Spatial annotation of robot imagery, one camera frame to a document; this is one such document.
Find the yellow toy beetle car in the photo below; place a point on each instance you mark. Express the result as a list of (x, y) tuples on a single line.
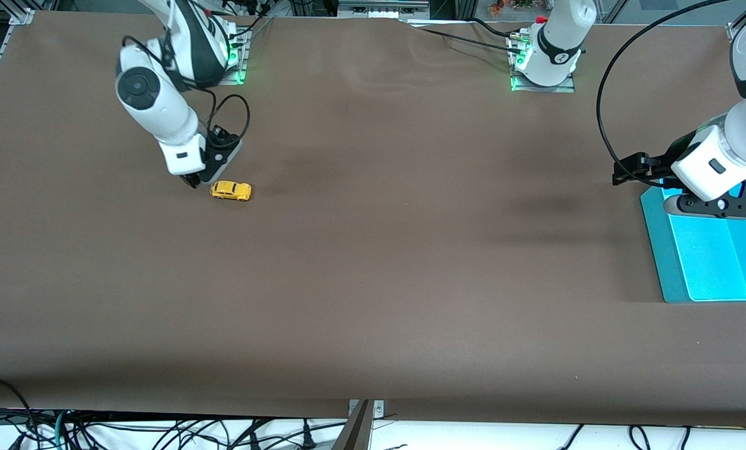
[(230, 189)]

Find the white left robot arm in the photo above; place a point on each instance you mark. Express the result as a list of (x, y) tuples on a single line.
[(560, 37)]

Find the teal plastic bin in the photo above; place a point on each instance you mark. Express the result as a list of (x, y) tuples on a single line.
[(710, 262)]

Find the grey equipment box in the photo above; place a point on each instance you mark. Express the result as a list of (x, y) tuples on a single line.
[(379, 9)]

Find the dark diagonal support beam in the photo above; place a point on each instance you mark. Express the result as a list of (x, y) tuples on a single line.
[(354, 434)]

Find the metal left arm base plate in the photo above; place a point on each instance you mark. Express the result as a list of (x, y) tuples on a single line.
[(566, 84)]

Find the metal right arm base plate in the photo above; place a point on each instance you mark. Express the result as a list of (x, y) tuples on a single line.
[(240, 69)]

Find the aluminium corner bracket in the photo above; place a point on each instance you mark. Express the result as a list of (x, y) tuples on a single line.
[(731, 31)]

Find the aluminium frame corner piece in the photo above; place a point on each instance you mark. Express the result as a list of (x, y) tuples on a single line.
[(22, 15)]

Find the small metal table bracket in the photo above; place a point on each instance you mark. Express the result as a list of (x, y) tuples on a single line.
[(378, 409)]

